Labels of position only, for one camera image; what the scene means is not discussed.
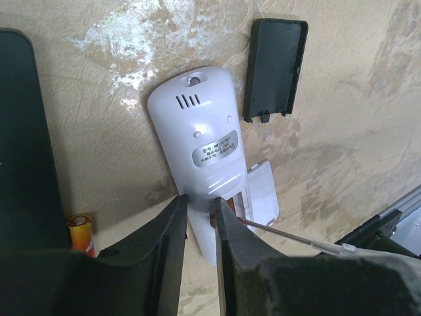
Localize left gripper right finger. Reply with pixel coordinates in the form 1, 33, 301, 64
214, 197, 420, 315

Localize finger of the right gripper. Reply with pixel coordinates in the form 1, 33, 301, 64
335, 210, 416, 257

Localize black remote control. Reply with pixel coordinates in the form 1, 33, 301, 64
1, 28, 70, 251

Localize white battery cover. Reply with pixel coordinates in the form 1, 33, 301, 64
246, 161, 280, 226

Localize white remote control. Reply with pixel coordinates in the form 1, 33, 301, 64
147, 66, 253, 265

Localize black battery cover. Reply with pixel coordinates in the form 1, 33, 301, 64
243, 18, 309, 123

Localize red orange battery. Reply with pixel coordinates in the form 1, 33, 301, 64
66, 214, 95, 257

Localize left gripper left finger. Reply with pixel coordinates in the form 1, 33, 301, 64
1, 196, 187, 315

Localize clear handle screwdriver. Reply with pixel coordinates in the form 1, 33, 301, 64
237, 217, 358, 256

